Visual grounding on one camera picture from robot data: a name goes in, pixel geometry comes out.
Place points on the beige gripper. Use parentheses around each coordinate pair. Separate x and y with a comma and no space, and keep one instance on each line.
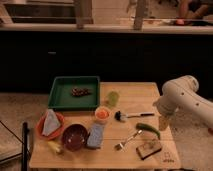
(163,123)

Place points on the green pepper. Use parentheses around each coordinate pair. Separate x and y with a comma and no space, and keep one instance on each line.
(146,127)

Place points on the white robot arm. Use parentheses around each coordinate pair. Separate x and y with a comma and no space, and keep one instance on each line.
(181,93)

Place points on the green plastic cup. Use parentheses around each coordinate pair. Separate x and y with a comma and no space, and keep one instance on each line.
(112,98)

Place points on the small cup with orange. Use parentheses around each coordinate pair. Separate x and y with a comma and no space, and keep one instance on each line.
(102,115)

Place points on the brown wooden block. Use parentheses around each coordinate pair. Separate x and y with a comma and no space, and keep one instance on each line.
(148,149)

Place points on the black dish brush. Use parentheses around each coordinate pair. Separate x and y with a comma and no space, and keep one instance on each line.
(122,117)

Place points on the metal fork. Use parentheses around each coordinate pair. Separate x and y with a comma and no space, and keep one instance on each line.
(122,144)

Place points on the blue sponge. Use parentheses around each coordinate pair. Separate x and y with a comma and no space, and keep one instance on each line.
(96,136)

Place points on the dark red bowl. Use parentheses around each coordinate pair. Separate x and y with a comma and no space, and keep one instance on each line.
(74,137)

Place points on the bunch of dark grapes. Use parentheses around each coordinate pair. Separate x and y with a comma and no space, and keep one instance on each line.
(79,92)

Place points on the green plastic tray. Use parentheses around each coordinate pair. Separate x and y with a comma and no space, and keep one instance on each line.
(60,97)

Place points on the grey folded cloth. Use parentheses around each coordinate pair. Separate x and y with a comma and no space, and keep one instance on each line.
(51,123)

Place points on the person in background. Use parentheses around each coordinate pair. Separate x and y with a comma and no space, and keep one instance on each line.
(192,10)

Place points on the black chair frame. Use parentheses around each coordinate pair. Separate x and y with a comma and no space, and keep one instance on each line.
(25,153)

